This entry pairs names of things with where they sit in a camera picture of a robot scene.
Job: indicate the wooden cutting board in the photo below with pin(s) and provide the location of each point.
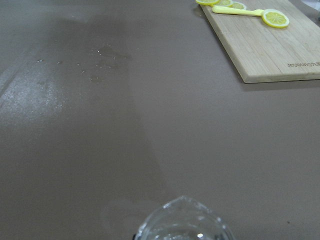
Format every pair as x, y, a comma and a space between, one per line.
263, 54

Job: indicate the clear glass cup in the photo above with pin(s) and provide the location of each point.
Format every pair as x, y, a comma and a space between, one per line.
183, 218

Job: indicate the lemon slice end of row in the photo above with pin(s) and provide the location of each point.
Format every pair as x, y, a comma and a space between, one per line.
207, 2

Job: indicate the lemon slice on knife tip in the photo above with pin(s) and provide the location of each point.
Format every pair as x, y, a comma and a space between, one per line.
275, 18

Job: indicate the lemon slice middle of row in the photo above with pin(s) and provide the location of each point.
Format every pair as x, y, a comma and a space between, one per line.
225, 3

